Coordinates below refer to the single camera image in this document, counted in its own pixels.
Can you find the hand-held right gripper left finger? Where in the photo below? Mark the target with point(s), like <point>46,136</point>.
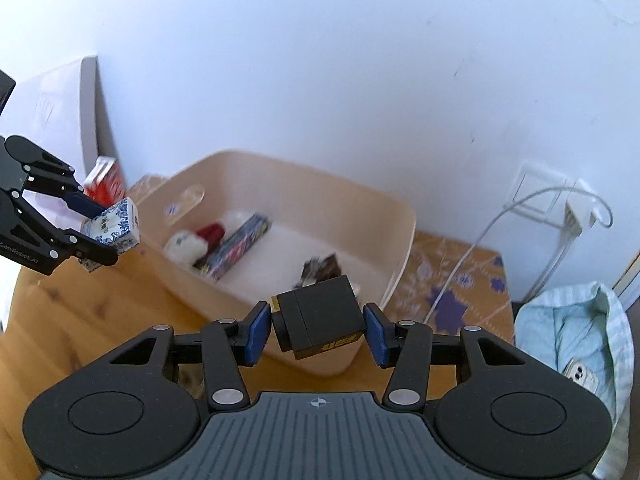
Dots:
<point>257,332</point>

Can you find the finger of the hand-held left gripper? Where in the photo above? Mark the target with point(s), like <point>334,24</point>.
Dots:
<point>97,255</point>
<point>85,202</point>

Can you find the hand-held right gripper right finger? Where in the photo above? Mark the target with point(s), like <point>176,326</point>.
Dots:
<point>375,335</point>

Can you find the blue white patterned box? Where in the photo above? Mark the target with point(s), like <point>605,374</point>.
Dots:
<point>117,225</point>

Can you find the small black box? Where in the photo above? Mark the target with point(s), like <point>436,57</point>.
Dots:
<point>320,315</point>

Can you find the brown hair bow with buttons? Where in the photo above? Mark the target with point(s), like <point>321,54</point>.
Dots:
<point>320,270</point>

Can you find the long dark printed box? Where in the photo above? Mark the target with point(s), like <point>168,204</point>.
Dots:
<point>235,247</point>

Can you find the white plush with red bow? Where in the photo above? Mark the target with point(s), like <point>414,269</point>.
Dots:
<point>187,245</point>

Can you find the beige plastic storage bin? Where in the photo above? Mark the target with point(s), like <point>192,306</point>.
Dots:
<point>300,195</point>

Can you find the red milk carton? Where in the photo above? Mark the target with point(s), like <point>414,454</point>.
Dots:
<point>107,182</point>

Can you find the wooden desk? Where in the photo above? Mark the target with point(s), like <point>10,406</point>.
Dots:
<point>100,305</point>

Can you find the light blue garment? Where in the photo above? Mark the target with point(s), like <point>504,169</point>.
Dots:
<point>565,325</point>

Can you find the white smartphone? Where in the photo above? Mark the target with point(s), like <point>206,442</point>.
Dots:
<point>582,375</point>

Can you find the white charger plug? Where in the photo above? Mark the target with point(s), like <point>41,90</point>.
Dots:
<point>580,210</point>

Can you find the white wall socket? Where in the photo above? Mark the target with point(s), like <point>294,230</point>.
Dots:
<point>535,190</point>

